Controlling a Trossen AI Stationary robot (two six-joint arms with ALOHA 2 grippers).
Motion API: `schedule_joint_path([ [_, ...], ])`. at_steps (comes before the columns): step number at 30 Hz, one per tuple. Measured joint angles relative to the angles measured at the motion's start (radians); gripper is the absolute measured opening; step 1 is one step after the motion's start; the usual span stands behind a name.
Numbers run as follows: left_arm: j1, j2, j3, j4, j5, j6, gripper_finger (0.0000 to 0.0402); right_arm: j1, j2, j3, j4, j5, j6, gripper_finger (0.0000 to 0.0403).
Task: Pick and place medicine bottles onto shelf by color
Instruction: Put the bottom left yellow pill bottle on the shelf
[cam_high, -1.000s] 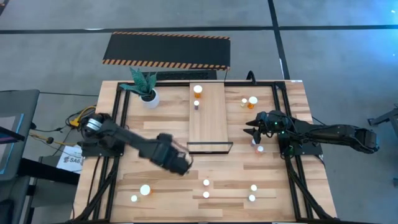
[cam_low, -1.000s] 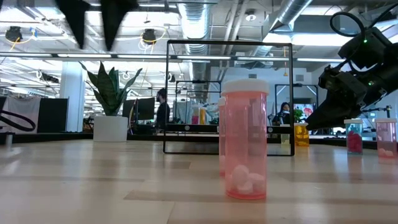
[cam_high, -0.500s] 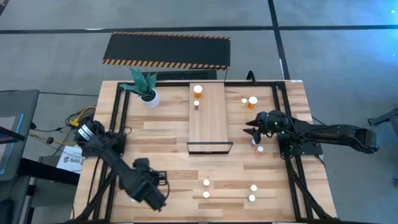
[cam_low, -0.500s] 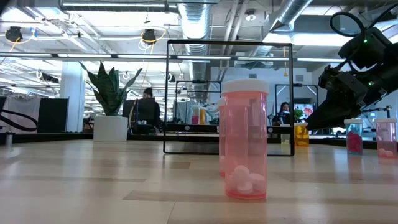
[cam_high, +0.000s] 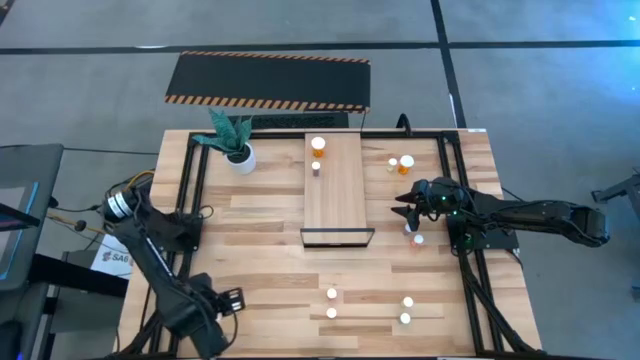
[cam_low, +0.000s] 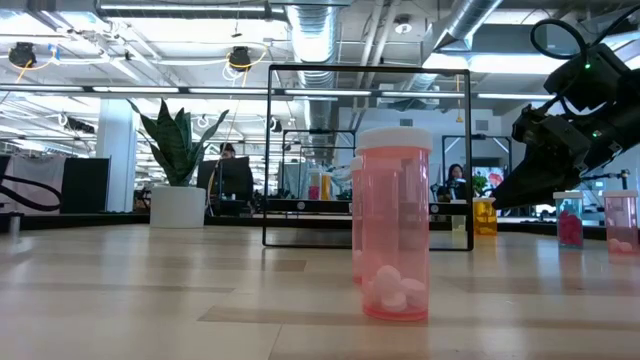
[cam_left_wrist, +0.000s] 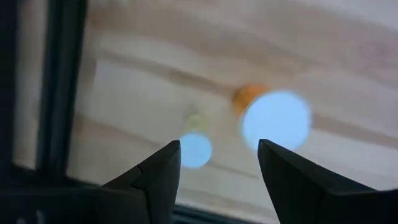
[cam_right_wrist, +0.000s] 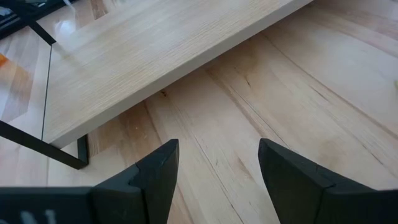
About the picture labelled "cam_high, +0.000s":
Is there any white plant pot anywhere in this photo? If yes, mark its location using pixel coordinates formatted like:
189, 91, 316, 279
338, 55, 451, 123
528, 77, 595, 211
224, 142, 258, 176

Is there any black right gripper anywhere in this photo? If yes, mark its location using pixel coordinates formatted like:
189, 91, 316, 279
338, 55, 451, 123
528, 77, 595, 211
391, 177, 474, 233

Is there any green snake plant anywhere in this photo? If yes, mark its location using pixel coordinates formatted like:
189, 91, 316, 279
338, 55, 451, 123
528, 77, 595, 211
191, 107, 254, 156

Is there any wooden shelf with black frame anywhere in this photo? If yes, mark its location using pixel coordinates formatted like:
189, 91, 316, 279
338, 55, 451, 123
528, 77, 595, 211
298, 107, 376, 249

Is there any white printed paper sheet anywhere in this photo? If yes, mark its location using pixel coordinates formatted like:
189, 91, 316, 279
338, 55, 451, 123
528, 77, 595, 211
89, 232, 135, 279

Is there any yellow cable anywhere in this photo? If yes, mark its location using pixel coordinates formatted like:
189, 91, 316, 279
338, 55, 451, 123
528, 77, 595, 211
123, 169, 156, 191

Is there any black mat with orange stripes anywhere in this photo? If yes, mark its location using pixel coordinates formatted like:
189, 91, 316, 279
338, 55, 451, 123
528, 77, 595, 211
164, 49, 372, 114

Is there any tablet screen with blue edge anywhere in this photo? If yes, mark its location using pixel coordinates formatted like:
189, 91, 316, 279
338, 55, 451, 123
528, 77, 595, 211
0, 182, 40, 281

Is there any black aluminium table frame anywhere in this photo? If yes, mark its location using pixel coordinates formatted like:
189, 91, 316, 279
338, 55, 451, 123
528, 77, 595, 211
117, 129, 544, 360

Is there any black perforated floor strip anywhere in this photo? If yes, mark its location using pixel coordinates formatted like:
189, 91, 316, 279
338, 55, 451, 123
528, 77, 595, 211
227, 112, 350, 130

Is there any black side bench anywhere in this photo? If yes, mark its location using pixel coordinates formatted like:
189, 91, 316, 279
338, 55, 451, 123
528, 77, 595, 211
0, 252, 130, 360

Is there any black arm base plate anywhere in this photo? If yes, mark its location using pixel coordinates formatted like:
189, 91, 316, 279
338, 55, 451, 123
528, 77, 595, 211
130, 212, 204, 253
446, 214, 520, 251

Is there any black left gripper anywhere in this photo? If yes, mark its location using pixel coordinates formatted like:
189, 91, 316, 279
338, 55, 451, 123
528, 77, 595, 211
192, 272, 246, 321

